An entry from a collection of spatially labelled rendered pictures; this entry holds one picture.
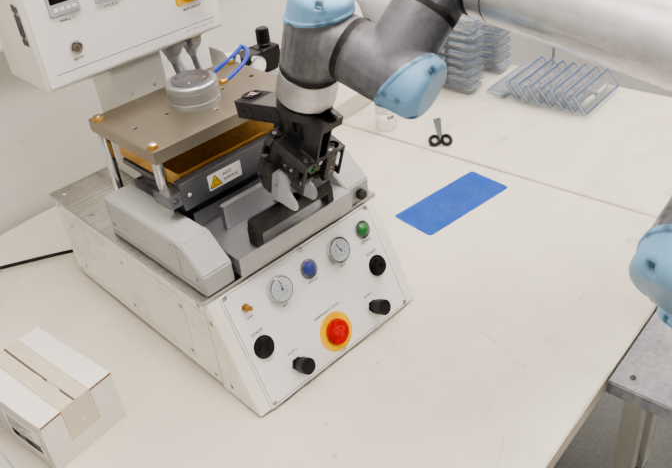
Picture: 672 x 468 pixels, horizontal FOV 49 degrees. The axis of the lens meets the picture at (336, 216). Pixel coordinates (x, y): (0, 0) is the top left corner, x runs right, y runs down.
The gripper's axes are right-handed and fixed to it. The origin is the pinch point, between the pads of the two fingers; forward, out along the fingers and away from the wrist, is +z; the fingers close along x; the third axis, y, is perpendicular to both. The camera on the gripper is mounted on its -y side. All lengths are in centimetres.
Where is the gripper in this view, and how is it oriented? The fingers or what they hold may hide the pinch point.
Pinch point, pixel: (279, 196)
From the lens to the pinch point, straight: 106.8
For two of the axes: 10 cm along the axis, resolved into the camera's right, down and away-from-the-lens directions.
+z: -1.5, 6.6, 7.4
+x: 7.1, -4.5, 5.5
